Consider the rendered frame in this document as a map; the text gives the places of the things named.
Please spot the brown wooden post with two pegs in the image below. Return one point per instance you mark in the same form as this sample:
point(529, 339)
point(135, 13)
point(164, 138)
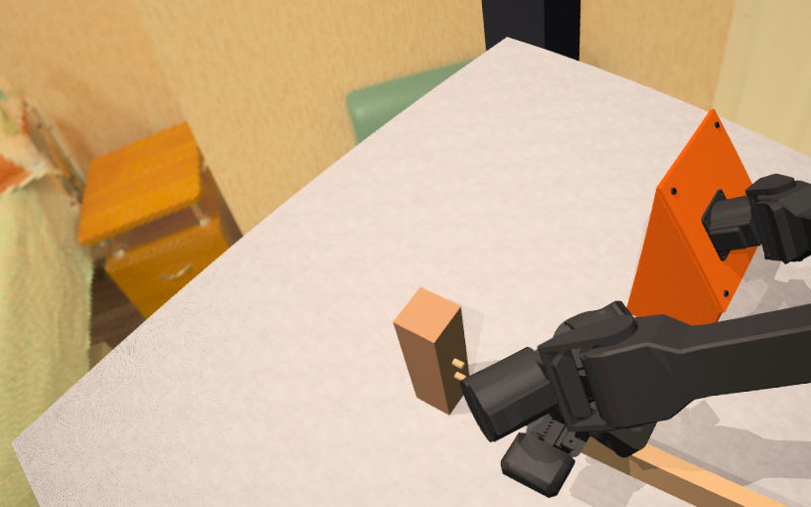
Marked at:
point(431, 335)

